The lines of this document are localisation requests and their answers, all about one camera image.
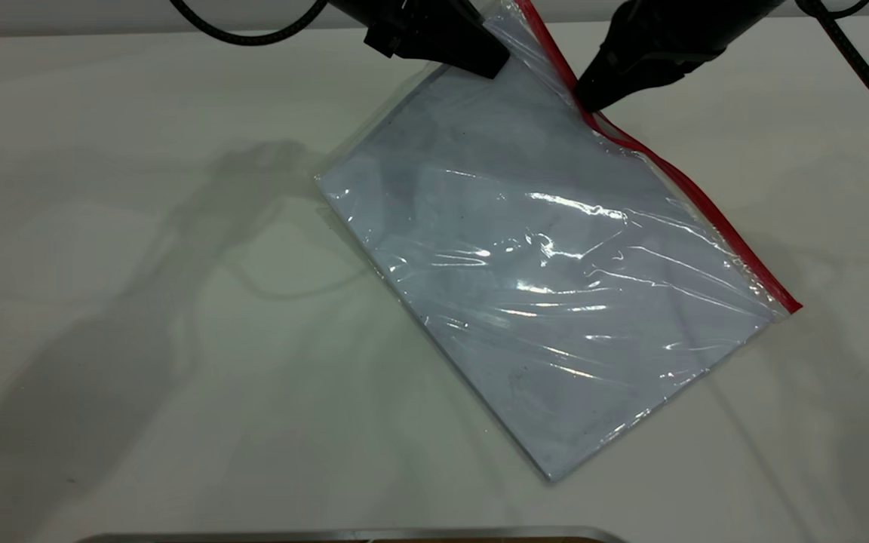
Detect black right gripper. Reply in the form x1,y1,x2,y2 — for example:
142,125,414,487
573,0,786,114

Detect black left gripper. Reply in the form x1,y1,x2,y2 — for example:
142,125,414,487
327,0,511,80

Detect clear plastic zip bag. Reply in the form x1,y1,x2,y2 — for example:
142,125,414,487
315,0,803,484

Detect white paper sheets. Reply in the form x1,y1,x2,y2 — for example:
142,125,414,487
320,59,773,480

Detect silver metal edge strip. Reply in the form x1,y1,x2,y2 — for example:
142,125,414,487
76,526,629,543

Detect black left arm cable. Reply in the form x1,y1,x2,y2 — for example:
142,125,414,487
169,0,328,47

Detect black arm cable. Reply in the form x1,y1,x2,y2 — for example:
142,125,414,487
795,0,869,149
169,0,328,47

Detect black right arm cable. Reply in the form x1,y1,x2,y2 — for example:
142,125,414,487
795,0,869,149

